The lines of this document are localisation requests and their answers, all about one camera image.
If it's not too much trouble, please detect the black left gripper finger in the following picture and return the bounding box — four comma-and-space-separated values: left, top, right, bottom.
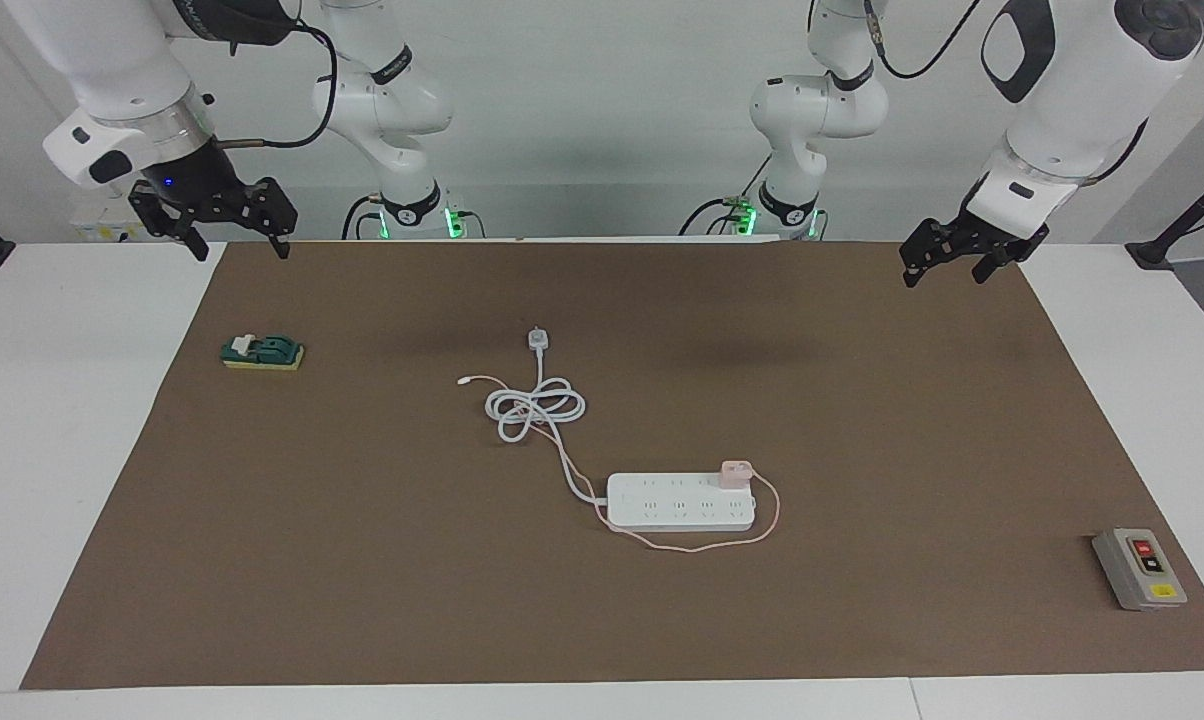
899, 218, 953, 289
971, 243, 1015, 285

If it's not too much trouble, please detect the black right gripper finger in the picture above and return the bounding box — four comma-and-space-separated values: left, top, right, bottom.
242, 177, 299, 261
128, 182, 211, 263

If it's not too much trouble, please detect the white box with yellow labels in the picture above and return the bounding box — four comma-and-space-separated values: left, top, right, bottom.
70, 195, 163, 243

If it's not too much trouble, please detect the grey push button box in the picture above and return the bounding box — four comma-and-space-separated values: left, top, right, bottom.
1092, 527, 1189, 612

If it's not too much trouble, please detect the brown table mat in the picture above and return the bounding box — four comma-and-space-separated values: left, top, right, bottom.
20, 240, 1204, 691

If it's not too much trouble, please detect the black right base cable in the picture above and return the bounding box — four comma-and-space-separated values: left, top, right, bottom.
342, 195, 385, 241

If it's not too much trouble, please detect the black base cable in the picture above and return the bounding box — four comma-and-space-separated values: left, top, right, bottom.
342, 195, 385, 241
678, 195, 753, 238

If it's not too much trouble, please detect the green knife switch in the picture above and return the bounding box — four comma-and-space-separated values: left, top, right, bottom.
221, 333, 305, 372

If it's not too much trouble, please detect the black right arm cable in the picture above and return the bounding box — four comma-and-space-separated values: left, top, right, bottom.
212, 20, 340, 151

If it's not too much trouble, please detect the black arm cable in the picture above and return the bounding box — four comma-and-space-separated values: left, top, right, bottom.
212, 20, 340, 151
862, 0, 985, 81

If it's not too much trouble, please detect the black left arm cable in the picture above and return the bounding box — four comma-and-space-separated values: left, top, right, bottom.
862, 0, 985, 81

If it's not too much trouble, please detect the black left base cable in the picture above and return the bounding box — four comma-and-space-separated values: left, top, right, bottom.
678, 195, 753, 238

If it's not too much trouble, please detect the white power strip cord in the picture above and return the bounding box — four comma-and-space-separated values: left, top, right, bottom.
485, 325, 610, 504

